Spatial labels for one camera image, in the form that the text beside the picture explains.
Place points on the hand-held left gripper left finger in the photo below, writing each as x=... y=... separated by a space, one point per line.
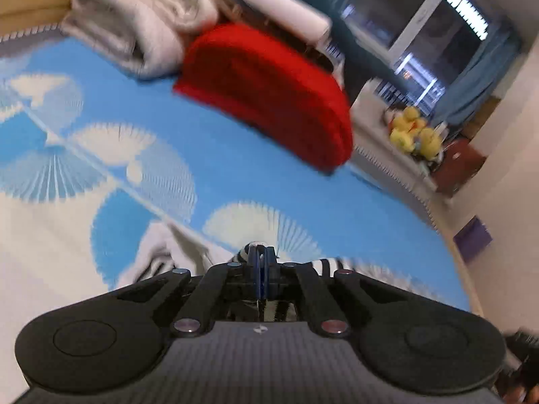
x=252 y=271

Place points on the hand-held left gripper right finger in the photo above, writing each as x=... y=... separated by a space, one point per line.
x=269 y=271

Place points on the striped white hooded garment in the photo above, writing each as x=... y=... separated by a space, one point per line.
x=328 y=266

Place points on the purple box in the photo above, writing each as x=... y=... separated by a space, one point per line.
x=473 y=240

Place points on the white window sill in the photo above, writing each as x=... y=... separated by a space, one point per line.
x=379 y=151

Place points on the red folded blanket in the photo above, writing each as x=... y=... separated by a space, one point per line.
x=273 y=88

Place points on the dark red cushion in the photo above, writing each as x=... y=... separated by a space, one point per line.
x=461 y=166

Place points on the yellow duck plush toy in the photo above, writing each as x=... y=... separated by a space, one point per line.
x=406 y=128
x=429 y=143

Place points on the blue and cream printed bedsheet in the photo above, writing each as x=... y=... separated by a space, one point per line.
x=126 y=105

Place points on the dark teal shark plush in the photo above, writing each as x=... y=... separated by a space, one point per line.
x=353 y=50

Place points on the white folded quilt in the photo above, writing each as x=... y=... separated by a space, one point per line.
x=273 y=0

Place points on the blue curtain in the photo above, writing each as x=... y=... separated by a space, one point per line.
x=480 y=75

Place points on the cream folded blanket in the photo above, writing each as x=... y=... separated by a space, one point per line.
x=134 y=12

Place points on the window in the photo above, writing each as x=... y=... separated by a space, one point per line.
x=425 y=29

